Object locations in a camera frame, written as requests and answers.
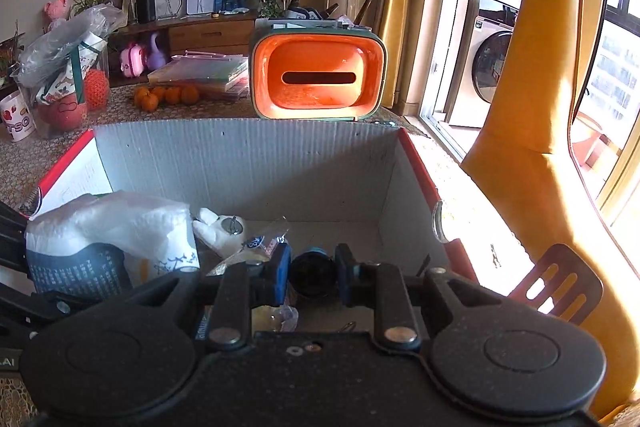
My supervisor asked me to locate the purple toy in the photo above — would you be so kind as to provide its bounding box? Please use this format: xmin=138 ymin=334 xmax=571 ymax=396
xmin=145 ymin=32 xmax=168 ymax=71

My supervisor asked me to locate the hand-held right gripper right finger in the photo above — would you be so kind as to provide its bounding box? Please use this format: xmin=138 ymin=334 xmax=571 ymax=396
xmin=335 ymin=243 xmax=507 ymax=353

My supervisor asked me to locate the red fruit in net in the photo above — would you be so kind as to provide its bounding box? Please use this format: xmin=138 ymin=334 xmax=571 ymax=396
xmin=38 ymin=93 xmax=89 ymax=134
xmin=82 ymin=68 xmax=112 ymax=111

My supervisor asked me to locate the black speaker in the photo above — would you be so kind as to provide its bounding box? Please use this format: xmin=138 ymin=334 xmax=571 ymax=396
xmin=134 ymin=0 xmax=157 ymax=24

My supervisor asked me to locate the yellowish clear packet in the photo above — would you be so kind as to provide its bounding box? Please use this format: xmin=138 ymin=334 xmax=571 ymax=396
xmin=250 ymin=303 xmax=300 ymax=334

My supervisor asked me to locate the clear packet blue print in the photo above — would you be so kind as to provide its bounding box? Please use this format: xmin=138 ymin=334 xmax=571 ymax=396
xmin=206 ymin=217 xmax=292 ymax=278

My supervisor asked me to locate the stack of colourful folders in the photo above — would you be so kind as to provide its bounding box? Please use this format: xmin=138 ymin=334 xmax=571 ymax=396
xmin=147 ymin=51 xmax=251 ymax=102

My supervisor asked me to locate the printed cloth bag green ribbon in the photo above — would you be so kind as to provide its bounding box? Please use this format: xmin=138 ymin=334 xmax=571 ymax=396
xmin=34 ymin=31 xmax=110 ymax=106

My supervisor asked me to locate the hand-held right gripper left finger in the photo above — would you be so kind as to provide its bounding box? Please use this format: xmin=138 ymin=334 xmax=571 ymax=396
xmin=131 ymin=243 xmax=292 ymax=352

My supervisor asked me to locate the white plush keychain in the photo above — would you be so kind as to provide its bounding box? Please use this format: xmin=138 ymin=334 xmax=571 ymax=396
xmin=191 ymin=207 xmax=249 ymax=259

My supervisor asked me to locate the washing machine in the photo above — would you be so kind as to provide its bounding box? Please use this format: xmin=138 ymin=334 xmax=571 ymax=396
xmin=446 ymin=0 xmax=522 ymax=128

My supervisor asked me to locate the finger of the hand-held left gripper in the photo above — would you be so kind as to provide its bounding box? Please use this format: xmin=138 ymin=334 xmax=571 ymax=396
xmin=0 ymin=201 xmax=32 ymax=276
xmin=0 ymin=279 xmax=87 ymax=349

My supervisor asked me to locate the red cardboard box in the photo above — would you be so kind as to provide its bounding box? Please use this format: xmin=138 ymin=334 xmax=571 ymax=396
xmin=36 ymin=119 xmax=482 ymax=339

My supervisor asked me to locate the pink doll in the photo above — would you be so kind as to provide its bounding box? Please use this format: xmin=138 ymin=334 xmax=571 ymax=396
xmin=43 ymin=0 xmax=72 ymax=28

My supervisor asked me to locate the wooden television cabinet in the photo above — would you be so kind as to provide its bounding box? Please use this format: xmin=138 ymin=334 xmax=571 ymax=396
xmin=106 ymin=11 xmax=262 ymax=84

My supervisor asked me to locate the black cylinder with blue rim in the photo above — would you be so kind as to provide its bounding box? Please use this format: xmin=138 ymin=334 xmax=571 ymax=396
xmin=289 ymin=247 xmax=338 ymax=299

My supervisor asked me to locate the clear plastic bag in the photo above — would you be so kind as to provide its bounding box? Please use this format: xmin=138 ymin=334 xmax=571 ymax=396
xmin=10 ymin=4 xmax=127 ymax=138

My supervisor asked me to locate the white plastic bag dark label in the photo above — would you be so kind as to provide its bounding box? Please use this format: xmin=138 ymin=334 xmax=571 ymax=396
xmin=24 ymin=191 xmax=202 ymax=304

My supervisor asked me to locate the orange and green bin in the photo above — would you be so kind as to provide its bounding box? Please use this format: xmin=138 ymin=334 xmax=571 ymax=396
xmin=250 ymin=17 xmax=389 ymax=124

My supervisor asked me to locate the wooden slotted spatula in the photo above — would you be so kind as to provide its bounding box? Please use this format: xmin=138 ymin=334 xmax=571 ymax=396
xmin=506 ymin=243 xmax=605 ymax=327

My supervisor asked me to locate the pink strawberry mug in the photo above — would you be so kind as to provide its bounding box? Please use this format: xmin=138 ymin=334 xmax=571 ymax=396
xmin=0 ymin=89 xmax=38 ymax=144

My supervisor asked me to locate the pink toy case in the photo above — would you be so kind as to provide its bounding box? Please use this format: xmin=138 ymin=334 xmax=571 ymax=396
xmin=119 ymin=43 xmax=147 ymax=78

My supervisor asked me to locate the yellow leather chair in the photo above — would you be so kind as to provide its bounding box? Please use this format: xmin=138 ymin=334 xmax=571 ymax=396
xmin=459 ymin=0 xmax=640 ymax=419

